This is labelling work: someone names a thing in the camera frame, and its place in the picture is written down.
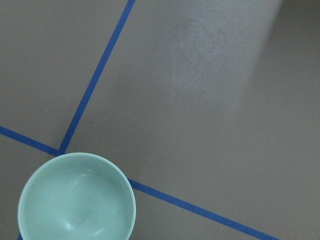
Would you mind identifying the green bowl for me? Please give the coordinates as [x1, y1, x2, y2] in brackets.
[17, 152, 136, 240]

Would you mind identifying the long blue tape strip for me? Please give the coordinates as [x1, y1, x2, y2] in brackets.
[16, 0, 136, 240]

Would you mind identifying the crossing blue tape strip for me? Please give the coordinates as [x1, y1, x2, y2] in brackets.
[0, 126, 276, 240]

